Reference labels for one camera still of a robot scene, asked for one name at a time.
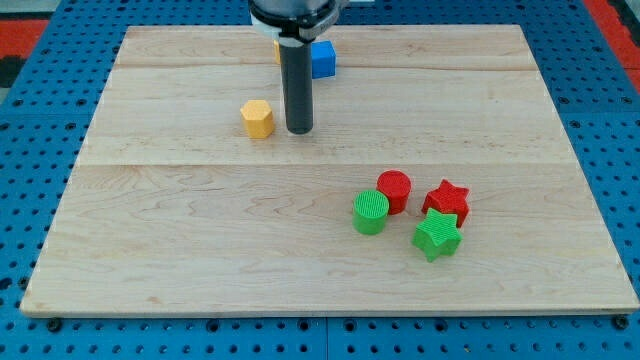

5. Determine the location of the blue cube block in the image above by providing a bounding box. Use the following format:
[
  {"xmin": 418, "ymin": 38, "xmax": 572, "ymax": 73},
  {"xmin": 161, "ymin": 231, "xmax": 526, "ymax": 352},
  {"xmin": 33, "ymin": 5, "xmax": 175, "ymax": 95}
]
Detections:
[{"xmin": 311, "ymin": 40, "xmax": 336, "ymax": 79}]

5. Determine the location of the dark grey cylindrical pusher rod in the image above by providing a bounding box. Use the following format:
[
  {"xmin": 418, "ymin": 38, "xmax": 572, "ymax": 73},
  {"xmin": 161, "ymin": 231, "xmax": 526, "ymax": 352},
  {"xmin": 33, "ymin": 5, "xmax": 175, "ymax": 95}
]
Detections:
[{"xmin": 278, "ymin": 37, "xmax": 313, "ymax": 135}]

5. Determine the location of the red star block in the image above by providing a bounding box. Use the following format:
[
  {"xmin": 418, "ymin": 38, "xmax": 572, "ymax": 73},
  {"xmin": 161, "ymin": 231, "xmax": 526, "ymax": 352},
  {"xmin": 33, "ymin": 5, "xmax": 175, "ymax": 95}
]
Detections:
[{"xmin": 421, "ymin": 179, "xmax": 470, "ymax": 228}]

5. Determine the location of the red cylinder block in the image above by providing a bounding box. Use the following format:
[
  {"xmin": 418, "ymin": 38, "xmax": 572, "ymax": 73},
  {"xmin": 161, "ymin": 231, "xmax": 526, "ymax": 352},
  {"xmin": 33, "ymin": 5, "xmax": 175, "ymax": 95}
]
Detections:
[{"xmin": 376, "ymin": 170, "xmax": 412, "ymax": 215}]

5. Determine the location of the green star block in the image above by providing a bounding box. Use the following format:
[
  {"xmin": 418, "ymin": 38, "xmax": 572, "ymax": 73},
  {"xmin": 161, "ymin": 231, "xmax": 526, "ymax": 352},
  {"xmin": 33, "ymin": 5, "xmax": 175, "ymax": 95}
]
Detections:
[{"xmin": 412, "ymin": 208, "xmax": 463, "ymax": 262}]

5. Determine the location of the green cylinder block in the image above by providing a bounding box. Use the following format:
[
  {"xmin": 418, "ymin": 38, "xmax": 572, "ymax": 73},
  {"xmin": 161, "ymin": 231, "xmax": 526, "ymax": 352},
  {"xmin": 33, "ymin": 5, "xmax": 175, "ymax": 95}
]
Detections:
[{"xmin": 352, "ymin": 189, "xmax": 389, "ymax": 235}]

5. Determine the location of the yellow heart block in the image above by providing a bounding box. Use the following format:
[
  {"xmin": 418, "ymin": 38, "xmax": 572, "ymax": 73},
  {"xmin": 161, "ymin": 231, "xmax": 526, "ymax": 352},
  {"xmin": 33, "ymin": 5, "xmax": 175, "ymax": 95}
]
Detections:
[{"xmin": 273, "ymin": 40, "xmax": 281, "ymax": 65}]

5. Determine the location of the light wooden board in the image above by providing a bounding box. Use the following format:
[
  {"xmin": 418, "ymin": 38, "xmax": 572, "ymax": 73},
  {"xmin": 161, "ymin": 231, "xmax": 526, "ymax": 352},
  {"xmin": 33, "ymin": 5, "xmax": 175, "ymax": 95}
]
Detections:
[{"xmin": 21, "ymin": 25, "xmax": 639, "ymax": 318}]

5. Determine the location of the yellow hexagon block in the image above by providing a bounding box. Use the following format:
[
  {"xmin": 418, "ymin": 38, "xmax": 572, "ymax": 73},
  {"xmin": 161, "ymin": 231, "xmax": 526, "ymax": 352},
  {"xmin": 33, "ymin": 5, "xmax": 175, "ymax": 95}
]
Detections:
[{"xmin": 240, "ymin": 100, "xmax": 275, "ymax": 139}]

